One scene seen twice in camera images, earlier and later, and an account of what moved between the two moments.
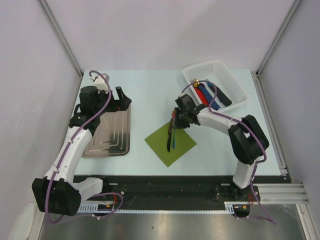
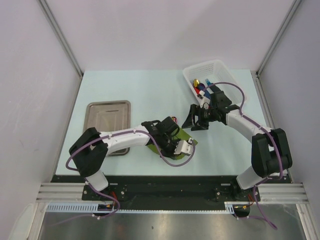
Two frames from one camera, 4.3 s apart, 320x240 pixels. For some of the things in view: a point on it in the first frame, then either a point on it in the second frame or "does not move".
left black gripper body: x=103 y=97 → x=167 y=146
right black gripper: x=179 y=125 → x=190 y=122
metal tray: x=111 y=138 does not move
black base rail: x=175 y=192 does not move
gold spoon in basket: x=196 y=82 does not move
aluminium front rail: x=282 y=193 does not move
